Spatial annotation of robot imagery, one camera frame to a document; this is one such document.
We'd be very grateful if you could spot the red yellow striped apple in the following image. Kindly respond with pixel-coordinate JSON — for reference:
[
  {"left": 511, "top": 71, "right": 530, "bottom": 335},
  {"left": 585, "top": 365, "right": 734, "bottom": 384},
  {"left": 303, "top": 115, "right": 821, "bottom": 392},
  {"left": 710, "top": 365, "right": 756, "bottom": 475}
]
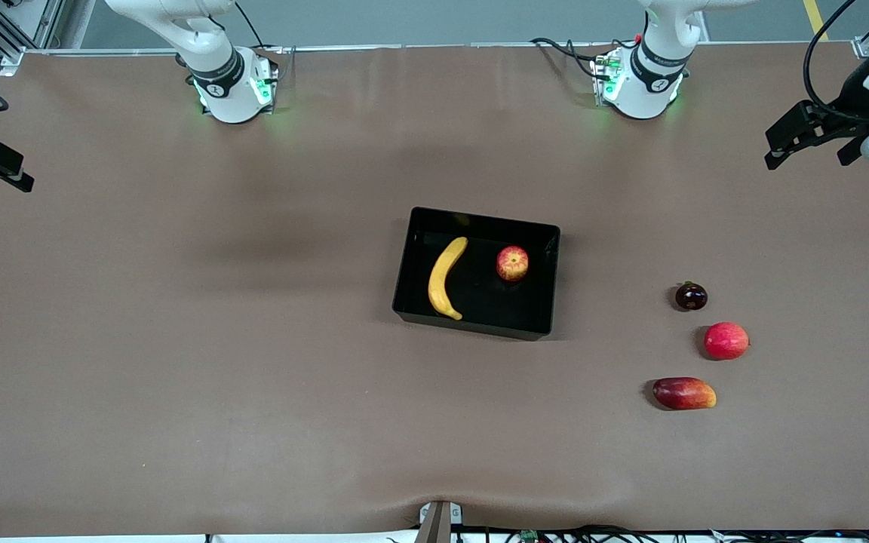
[{"left": 496, "top": 244, "right": 530, "bottom": 283}]

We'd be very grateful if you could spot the black rectangular plastic box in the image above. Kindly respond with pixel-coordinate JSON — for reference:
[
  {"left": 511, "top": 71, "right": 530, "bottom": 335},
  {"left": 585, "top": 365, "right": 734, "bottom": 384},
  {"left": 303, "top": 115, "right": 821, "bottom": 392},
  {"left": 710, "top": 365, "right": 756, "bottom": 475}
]
[{"left": 392, "top": 206, "right": 562, "bottom": 342}]

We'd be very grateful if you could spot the yellow banana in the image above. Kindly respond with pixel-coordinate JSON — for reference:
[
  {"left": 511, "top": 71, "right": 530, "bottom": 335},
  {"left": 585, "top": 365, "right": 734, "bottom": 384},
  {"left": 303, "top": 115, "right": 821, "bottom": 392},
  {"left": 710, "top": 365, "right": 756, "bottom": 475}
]
[{"left": 427, "top": 236, "right": 470, "bottom": 321}]

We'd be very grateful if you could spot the dark purple mangosteen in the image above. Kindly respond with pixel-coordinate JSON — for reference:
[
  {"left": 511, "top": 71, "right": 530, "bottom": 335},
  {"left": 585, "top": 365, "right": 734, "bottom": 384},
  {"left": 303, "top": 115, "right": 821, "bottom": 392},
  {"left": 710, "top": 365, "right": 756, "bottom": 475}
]
[{"left": 674, "top": 281, "right": 709, "bottom": 311}]

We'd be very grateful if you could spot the plain red round fruit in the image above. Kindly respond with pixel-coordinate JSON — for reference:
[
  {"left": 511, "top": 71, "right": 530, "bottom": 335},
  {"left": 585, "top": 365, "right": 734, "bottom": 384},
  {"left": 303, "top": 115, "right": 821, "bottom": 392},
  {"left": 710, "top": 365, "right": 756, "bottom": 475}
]
[{"left": 702, "top": 321, "right": 751, "bottom": 361}]

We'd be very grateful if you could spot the red orange mango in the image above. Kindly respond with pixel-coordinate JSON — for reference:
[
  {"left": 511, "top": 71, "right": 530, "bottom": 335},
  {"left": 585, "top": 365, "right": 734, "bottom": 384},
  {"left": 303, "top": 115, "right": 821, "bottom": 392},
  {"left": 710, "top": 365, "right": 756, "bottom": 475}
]
[{"left": 652, "top": 376, "right": 718, "bottom": 411}]

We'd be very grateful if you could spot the brown table cover sheet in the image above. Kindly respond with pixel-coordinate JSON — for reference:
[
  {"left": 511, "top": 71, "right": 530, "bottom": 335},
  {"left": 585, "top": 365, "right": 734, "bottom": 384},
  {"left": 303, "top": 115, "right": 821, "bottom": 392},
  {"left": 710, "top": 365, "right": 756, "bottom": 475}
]
[{"left": 0, "top": 41, "right": 869, "bottom": 538}]

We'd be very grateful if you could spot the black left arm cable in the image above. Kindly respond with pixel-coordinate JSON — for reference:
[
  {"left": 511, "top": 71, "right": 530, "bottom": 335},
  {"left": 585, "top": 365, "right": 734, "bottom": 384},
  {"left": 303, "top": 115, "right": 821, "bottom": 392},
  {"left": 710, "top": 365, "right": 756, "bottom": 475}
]
[{"left": 803, "top": 0, "right": 869, "bottom": 123}]

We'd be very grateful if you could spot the aluminium frame with black struts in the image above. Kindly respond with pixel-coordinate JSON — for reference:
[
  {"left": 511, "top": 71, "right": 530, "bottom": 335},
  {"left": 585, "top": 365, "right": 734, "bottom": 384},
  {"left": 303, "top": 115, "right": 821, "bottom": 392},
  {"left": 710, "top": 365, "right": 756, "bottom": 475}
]
[{"left": 0, "top": 0, "right": 66, "bottom": 76}]

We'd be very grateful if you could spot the black left base cable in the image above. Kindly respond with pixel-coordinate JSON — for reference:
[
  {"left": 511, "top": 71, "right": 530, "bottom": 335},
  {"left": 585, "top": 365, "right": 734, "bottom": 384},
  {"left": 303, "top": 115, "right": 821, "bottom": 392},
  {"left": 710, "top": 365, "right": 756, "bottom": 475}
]
[{"left": 531, "top": 36, "right": 605, "bottom": 80}]

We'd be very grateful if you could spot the black base cable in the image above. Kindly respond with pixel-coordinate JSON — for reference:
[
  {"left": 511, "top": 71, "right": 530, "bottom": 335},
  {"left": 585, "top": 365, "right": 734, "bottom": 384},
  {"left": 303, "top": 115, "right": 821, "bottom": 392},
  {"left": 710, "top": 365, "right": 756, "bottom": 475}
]
[
  {"left": 531, "top": 36, "right": 605, "bottom": 80},
  {"left": 235, "top": 0, "right": 288, "bottom": 57}
]

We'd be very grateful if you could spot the black right base cable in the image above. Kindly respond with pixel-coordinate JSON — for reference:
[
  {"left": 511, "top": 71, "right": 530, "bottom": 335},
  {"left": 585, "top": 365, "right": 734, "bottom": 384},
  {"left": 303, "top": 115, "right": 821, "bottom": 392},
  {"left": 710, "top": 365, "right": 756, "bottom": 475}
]
[{"left": 235, "top": 0, "right": 288, "bottom": 57}]

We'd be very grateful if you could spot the silver table edge rail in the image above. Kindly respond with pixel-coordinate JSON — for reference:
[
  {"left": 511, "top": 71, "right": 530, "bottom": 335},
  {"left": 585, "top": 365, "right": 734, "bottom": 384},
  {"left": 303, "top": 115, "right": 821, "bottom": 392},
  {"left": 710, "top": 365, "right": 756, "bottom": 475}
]
[{"left": 20, "top": 41, "right": 858, "bottom": 57}]

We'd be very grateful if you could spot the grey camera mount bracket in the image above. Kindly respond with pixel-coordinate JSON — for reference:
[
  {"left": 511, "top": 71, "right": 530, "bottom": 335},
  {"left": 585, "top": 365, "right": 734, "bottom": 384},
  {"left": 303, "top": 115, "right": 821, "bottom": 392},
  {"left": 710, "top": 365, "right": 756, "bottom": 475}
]
[{"left": 413, "top": 499, "right": 464, "bottom": 543}]

